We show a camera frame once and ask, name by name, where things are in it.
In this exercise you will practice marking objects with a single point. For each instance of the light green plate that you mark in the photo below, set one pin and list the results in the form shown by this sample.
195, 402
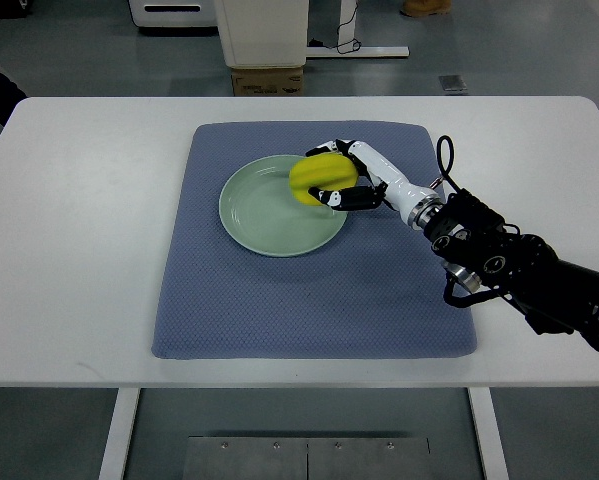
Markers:
258, 210

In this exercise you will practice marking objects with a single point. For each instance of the left white table leg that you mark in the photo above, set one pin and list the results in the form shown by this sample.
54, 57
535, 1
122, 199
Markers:
119, 437

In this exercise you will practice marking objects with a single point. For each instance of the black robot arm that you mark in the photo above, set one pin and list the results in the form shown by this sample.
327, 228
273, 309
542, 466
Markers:
553, 295

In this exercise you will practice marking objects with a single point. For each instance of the tan shoe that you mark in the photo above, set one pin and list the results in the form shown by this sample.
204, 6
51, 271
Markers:
424, 8

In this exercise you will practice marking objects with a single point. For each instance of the white cabinet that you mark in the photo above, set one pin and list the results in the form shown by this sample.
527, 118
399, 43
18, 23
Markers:
263, 33

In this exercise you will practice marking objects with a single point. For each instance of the white table leg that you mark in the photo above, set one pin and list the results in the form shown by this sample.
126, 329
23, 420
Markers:
119, 437
490, 447

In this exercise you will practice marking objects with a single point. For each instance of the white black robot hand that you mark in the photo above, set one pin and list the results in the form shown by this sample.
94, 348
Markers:
415, 204

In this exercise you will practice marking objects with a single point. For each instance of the yellow starfruit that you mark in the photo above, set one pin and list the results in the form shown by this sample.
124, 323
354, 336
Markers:
326, 171

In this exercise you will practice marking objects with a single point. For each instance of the cardboard box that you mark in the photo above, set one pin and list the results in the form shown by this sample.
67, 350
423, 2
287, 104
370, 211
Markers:
267, 82

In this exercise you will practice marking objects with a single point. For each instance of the white appliance with slot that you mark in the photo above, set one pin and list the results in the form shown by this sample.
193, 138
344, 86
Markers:
172, 13

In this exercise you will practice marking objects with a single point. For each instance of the grey floor socket plate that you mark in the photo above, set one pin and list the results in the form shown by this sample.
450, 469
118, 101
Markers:
452, 83

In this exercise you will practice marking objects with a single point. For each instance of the white desk leg base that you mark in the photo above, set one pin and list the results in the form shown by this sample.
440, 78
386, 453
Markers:
348, 46

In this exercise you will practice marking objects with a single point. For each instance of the right white table leg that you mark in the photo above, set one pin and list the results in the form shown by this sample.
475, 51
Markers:
490, 447

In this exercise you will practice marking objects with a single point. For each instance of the metal base plate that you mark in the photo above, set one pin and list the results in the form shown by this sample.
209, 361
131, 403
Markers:
242, 457

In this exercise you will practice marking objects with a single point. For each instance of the blue quilted mat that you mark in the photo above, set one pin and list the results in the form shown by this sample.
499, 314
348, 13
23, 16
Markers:
372, 292

